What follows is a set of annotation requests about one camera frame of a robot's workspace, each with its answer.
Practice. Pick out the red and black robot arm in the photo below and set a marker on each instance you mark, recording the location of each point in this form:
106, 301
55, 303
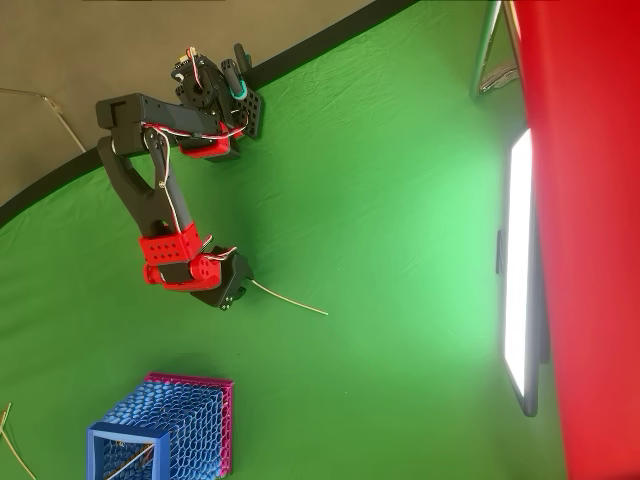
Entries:
145, 195

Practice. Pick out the black monitor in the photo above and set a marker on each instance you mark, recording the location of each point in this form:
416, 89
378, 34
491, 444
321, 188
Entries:
517, 250

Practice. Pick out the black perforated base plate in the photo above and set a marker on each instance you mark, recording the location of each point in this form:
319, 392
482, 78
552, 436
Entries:
252, 112

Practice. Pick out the green table cloth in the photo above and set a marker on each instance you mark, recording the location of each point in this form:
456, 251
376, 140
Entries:
350, 200

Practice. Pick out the large red object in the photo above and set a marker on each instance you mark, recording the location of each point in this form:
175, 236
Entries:
590, 250

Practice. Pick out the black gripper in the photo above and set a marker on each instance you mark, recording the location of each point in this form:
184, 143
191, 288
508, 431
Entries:
231, 289

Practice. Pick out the black and teal clamp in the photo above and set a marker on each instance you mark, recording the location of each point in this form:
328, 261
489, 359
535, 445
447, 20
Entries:
231, 75

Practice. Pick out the chrome tube stand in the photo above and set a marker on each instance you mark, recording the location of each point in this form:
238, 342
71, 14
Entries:
482, 55

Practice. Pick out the blue and pink lattice basket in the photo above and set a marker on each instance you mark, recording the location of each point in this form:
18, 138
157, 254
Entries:
190, 425

